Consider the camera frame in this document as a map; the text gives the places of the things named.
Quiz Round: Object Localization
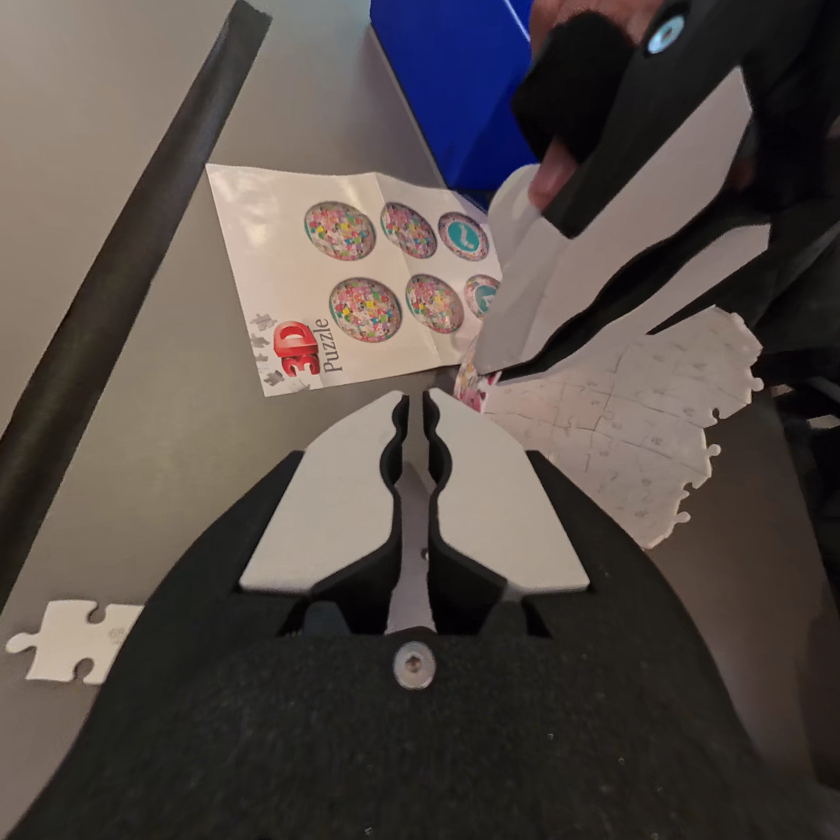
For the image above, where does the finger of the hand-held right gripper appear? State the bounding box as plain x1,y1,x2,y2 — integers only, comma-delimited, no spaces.
497,223,773,385
474,66,756,378

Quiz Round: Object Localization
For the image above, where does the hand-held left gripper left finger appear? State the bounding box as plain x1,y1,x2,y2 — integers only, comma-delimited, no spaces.
238,391,412,634

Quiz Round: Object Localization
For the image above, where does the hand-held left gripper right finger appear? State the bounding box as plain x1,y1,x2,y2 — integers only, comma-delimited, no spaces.
421,388,592,634

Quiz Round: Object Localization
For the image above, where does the colourful puzzle ball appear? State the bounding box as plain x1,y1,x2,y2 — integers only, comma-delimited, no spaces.
453,305,766,551

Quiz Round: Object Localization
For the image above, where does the puzzle instruction sheet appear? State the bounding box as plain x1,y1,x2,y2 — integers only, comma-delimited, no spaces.
205,162,505,399

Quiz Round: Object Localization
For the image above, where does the person's right hand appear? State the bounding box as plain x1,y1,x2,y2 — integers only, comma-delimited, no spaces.
527,0,664,212

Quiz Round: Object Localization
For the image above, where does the blue plastic bin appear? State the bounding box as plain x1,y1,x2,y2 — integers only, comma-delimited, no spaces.
369,0,540,195

